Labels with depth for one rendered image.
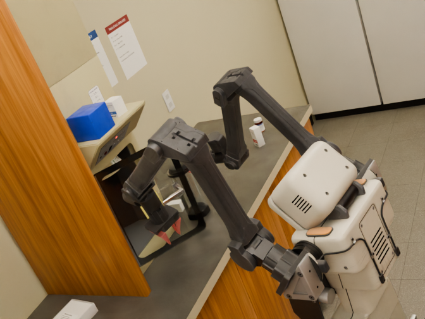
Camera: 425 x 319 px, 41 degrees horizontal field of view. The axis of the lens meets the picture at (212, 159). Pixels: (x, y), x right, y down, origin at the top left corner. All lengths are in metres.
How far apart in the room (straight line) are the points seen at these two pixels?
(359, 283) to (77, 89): 1.10
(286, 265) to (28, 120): 0.91
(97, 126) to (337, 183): 0.80
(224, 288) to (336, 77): 3.06
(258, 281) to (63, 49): 1.19
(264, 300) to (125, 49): 1.40
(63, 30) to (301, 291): 1.14
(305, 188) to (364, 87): 3.47
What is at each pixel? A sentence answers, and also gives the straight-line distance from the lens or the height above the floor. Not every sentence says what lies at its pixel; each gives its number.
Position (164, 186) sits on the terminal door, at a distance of 2.06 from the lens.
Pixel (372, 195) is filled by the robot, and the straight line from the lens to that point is 1.60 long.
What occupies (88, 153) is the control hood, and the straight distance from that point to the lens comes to 1.90.
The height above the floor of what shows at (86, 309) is 0.98.
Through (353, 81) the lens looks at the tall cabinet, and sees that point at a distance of 4.90.
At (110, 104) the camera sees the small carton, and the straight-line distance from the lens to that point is 2.01.
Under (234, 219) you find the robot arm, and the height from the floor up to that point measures 1.36.
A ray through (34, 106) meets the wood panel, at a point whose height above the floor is 1.70.
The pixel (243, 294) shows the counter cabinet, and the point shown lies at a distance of 2.29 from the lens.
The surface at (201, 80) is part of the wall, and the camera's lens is 3.52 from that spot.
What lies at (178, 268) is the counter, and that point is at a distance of 2.13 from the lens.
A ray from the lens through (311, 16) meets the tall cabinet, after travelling 4.77.
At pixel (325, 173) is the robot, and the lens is 1.52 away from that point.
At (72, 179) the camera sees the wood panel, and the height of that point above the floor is 1.44.
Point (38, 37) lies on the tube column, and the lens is 1.93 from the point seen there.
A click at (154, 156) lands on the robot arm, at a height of 1.59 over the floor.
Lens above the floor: 2.08
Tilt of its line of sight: 24 degrees down
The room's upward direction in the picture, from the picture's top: 22 degrees counter-clockwise
